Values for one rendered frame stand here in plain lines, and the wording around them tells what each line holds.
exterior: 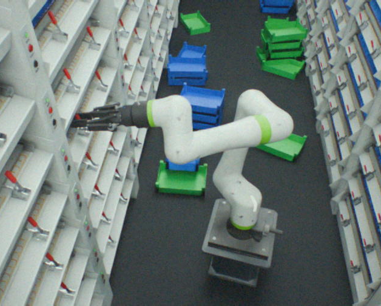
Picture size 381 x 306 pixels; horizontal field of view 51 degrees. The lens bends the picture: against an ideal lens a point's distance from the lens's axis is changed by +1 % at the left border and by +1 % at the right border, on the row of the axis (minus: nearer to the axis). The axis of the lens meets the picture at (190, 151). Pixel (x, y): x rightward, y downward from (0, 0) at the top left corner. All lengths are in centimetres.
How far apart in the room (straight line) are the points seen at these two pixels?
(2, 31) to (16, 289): 64
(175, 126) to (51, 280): 62
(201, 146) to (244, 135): 18
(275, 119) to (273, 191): 106
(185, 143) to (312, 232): 127
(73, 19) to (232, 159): 88
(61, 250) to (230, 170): 81
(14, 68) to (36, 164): 28
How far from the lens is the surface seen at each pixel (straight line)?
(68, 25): 135
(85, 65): 150
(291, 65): 360
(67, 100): 134
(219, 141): 139
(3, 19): 96
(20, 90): 106
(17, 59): 101
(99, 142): 172
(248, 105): 163
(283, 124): 153
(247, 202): 174
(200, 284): 214
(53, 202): 130
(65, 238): 145
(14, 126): 100
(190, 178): 253
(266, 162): 267
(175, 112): 128
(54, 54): 122
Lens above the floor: 192
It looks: 46 degrees down
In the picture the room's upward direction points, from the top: 1 degrees clockwise
